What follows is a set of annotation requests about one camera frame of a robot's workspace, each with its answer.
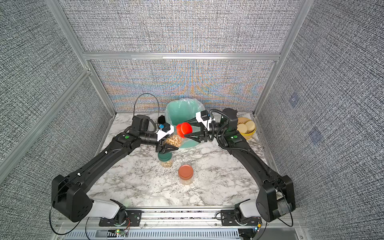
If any red jar lid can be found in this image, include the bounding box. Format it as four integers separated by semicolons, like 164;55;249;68
176;123;193;139

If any orange-lidded peanut jar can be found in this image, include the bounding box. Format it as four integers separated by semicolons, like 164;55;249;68
178;165;194;185

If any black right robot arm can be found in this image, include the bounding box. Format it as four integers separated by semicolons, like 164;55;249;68
184;108;296;225

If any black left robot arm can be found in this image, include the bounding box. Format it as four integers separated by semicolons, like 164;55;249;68
51;115;178;225

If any green-lidded peanut jar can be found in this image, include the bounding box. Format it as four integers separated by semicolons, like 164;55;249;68
158;153;173;168

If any green plastic trash bin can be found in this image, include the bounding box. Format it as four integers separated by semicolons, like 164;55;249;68
165;99;206;149

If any clear plastic bin liner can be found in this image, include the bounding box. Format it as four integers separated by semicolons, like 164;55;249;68
163;98;208;142

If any black mug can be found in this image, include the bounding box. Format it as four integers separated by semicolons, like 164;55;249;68
158;115;166;125

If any front cream steamed bun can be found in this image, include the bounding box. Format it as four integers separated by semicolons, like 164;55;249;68
237;124;248;134

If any cream steamed bun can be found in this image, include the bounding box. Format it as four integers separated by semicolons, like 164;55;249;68
237;124;248;134
245;121;256;132

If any yellow-rimmed bamboo steamer basket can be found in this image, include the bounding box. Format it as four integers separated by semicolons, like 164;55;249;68
237;117;256;140

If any rear cream steamed bun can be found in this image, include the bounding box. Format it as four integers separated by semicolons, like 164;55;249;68
245;121;256;132

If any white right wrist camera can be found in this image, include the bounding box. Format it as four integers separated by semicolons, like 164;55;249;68
196;110;215;124

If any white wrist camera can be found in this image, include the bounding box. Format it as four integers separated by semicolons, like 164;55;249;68
157;124;175;142
196;110;215;124

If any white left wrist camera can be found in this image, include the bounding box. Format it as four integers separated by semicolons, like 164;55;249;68
157;124;175;142

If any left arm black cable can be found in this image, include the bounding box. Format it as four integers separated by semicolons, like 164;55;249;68
133;92;161;121

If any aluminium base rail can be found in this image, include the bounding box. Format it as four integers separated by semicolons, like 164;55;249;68
51;206;311;240

